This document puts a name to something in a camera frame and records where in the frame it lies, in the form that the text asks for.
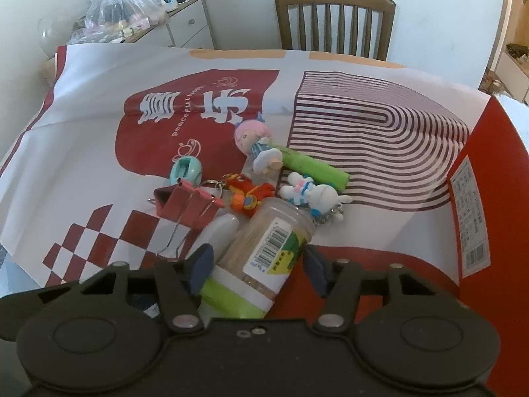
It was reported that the small white drawer cabinet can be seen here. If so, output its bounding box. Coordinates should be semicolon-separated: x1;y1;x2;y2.
136;0;216;49

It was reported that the white rabbit keychain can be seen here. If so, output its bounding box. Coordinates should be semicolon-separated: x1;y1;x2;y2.
280;171;354;226

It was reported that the clear plastic bag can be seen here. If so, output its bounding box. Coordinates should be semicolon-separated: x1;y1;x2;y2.
68;0;168;44

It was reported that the red white printed paper sheet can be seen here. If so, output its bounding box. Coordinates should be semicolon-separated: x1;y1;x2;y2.
0;45;492;298

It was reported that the pink binder clip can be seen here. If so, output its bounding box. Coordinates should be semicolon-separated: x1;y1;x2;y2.
149;180;226;257

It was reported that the white wall cabinet unit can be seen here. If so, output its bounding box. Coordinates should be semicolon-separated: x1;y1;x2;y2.
479;41;529;104

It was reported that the red cardboard box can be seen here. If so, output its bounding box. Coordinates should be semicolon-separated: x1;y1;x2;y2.
448;94;529;389

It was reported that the green tube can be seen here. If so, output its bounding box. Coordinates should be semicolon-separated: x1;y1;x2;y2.
270;145;350;191

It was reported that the pink-haired doll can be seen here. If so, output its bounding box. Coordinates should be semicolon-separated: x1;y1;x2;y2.
234;118;284;176

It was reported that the red orange figure keychain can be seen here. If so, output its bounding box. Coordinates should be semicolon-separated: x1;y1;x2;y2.
202;173;275;218

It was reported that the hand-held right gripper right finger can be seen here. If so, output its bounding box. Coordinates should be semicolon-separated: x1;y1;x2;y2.
304;245;430;333

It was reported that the toothpick jar with green lid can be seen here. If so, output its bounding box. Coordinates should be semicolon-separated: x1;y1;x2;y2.
200;198;315;319

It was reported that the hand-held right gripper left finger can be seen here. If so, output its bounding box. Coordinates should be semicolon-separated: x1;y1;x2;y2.
80;243;216;333

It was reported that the white plastic bottle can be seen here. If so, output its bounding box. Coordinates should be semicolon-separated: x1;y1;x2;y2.
186;213;240;265

